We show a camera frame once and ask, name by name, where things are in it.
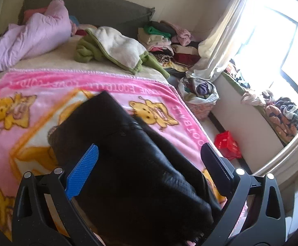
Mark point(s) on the pink cartoon fleece blanket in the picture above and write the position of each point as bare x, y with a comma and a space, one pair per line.
32, 102

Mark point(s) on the dark grey bed headboard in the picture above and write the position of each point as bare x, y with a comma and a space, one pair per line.
124, 16

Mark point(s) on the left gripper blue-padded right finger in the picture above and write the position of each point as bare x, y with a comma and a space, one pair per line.
253, 213

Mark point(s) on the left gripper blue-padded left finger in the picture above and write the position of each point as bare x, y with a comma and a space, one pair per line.
44, 213

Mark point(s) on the green and cream fleece blanket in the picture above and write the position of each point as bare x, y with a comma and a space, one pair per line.
108, 43

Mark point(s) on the clothes heap on windowsill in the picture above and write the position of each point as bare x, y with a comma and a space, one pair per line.
281, 114

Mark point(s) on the cream curtain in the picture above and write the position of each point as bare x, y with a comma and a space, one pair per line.
216, 50

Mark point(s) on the red plastic bag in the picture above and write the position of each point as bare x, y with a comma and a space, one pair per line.
227, 146

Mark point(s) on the window with dark frame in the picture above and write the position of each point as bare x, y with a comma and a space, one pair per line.
268, 55

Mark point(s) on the pile of folded clothes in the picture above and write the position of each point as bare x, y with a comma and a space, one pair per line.
172, 46

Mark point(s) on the floral laundry basket with clothes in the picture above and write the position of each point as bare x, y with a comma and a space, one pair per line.
199, 95

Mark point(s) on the lilac quilted duvet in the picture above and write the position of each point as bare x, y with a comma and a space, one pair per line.
42, 33

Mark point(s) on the black leather garment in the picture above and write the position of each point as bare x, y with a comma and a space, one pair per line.
142, 190

